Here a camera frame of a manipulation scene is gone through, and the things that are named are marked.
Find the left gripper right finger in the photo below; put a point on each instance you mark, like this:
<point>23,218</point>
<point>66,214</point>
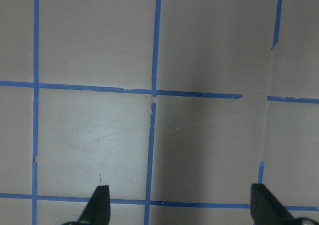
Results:
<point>265,209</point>

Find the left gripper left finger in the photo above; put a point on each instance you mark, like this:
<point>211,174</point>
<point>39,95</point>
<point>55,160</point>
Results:
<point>97,210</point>

